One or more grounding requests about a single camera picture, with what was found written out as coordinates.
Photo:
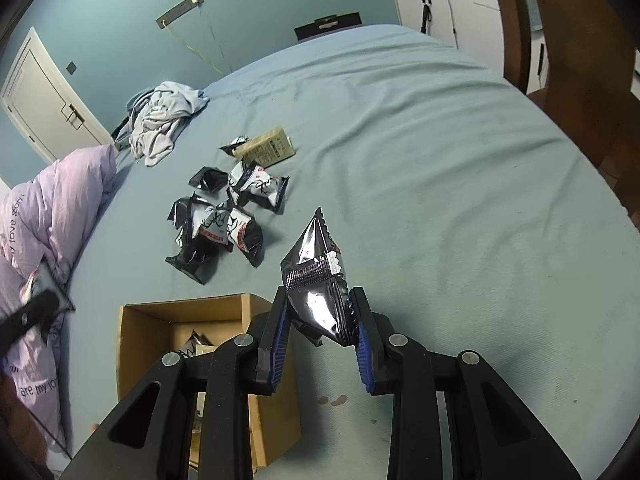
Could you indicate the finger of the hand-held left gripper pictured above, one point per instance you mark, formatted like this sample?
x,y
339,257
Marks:
x,y
30,317

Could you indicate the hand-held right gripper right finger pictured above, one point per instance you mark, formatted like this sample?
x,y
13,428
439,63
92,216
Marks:
x,y
361,360

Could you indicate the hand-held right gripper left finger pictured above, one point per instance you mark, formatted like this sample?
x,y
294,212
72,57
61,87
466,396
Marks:
x,y
281,355

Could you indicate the black white snack packet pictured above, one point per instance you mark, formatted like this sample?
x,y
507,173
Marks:
x,y
315,280
42,280

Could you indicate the pile of black white packets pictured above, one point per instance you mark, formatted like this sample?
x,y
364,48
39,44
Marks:
x,y
192,344
220,220

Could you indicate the brown cardboard box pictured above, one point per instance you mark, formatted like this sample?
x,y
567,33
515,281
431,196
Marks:
x,y
150,320

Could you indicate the beige paper packet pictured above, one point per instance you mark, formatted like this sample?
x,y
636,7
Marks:
x,y
267,147

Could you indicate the person's left hand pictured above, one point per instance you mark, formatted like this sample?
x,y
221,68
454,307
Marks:
x,y
17,420

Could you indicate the purple printed duvet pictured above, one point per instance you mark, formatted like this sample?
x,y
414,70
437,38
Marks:
x,y
60,200

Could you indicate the bed with blue sheet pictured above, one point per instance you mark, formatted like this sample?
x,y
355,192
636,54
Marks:
x,y
450,160

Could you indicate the white door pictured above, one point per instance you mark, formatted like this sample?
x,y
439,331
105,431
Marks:
x,y
40,95

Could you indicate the light grey garment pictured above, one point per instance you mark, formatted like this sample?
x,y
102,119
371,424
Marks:
x,y
160,120

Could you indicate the blue grey garment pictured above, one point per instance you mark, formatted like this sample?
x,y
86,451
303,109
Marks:
x,y
135,102

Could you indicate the white cabinet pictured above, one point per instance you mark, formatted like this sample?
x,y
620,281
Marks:
x,y
470,15

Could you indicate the brown wooden chair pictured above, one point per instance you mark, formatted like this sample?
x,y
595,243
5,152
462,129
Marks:
x,y
565,60

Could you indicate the grey wall switch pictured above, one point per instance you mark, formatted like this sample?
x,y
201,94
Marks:
x,y
71,67

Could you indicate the metal wall bracket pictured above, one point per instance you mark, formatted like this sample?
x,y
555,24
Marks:
x,y
180,10

